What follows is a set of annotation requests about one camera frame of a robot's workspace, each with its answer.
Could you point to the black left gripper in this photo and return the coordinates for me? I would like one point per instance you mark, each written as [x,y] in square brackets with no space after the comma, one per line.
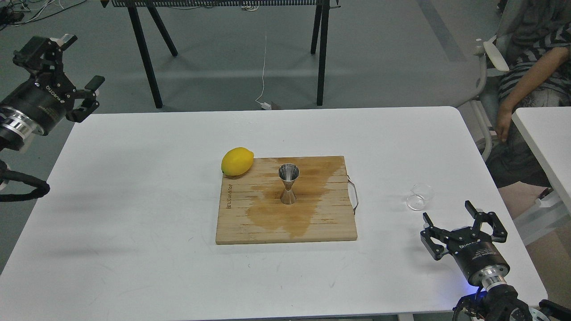
[37,98]

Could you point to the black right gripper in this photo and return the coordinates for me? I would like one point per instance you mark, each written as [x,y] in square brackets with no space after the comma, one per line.
[474,252]

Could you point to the small clear glass beaker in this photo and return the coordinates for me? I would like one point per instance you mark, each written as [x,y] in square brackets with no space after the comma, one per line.
[420,195]

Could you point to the steel double jigger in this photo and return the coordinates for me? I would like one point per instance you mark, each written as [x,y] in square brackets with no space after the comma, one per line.
[288,174]

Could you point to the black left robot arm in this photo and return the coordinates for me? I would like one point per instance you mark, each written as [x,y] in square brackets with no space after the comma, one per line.
[17,131]

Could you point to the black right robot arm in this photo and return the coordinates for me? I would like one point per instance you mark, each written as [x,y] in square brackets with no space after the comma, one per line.
[501,302]

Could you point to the person's bare hand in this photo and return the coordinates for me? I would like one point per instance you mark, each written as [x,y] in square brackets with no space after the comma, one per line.
[504,119]

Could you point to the white side table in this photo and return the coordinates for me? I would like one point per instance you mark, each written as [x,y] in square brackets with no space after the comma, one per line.
[547,130]

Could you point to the white office chair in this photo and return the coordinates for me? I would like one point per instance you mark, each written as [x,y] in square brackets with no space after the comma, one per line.
[492,65]

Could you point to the yellow lemon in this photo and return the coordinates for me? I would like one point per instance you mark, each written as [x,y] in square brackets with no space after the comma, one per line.
[237,161]

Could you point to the seated person striped shirt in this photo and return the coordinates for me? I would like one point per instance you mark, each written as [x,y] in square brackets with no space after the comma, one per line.
[539,76]

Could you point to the wooden cutting board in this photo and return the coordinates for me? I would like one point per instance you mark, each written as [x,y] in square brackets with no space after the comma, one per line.
[250,210]

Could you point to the black metal table frame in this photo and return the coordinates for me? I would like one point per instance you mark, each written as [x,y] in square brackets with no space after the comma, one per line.
[186,45]

